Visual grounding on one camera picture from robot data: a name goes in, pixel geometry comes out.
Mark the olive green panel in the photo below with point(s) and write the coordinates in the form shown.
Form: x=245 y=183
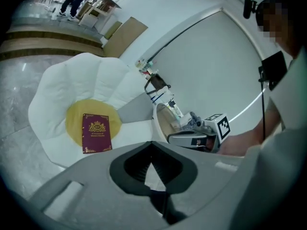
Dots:
x=112 y=30

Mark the maroon book with gold print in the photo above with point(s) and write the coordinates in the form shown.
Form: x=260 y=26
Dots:
x=96 y=133

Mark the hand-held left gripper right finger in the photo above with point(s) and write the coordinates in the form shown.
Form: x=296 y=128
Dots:
x=168 y=165

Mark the wooden steps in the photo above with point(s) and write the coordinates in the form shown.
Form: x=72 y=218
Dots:
x=48 y=43

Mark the black chest-mounted device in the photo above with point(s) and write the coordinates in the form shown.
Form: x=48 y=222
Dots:
x=274 y=67

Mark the white flower-shaped sofa yellow centre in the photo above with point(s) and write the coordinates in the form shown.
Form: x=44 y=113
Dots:
x=60 y=92

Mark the white wooden shelf unit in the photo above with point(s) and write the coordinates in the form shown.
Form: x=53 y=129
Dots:
x=98 y=11

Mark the brown bag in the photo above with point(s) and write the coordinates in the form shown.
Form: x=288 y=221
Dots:
x=157 y=80

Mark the person's right forearm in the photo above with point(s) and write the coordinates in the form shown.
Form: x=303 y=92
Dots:
x=239 y=142

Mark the black head-mounted camera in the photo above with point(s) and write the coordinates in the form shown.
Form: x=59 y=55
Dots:
x=249 y=7

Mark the brown cardboard panel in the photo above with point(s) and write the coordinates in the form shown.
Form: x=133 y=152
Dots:
x=124 y=38

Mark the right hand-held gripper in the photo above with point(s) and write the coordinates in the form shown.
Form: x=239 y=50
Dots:
x=187 y=138

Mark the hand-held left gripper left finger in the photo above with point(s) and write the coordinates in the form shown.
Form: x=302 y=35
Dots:
x=136 y=164

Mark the person's white shirt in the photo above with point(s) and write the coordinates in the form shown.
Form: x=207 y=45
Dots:
x=283 y=152

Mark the white-rimmed wooden table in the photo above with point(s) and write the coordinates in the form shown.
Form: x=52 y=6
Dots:
x=165 y=121

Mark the grey knitted cloth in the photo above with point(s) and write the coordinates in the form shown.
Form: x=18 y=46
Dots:
x=193 y=120

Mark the cluster of small bottles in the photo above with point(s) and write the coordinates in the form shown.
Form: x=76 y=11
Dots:
x=145 y=67

